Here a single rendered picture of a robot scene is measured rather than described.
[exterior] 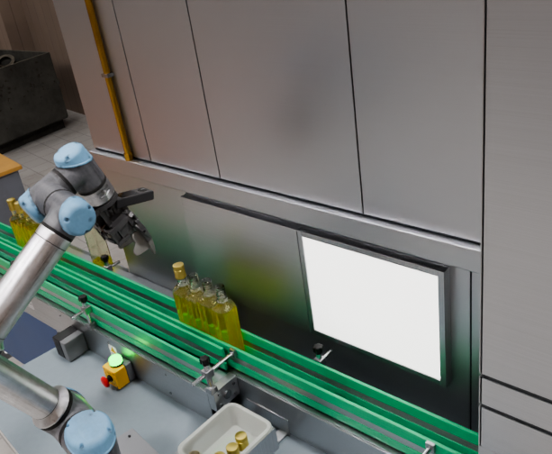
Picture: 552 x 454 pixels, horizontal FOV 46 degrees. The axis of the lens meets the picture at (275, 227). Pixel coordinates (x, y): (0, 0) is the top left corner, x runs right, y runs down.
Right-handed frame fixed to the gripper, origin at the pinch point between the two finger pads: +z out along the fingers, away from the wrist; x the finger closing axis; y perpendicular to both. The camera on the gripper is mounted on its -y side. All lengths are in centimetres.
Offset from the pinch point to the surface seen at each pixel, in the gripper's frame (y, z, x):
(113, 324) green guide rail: 12, 40, -36
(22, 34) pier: -268, 144, -642
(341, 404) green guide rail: 2, 41, 50
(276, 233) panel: -24.7, 14.5, 20.1
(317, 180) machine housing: -33.7, -0.8, 34.2
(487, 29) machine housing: -16, -59, 97
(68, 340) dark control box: 23, 46, -55
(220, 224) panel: -23.4, 17.1, -3.1
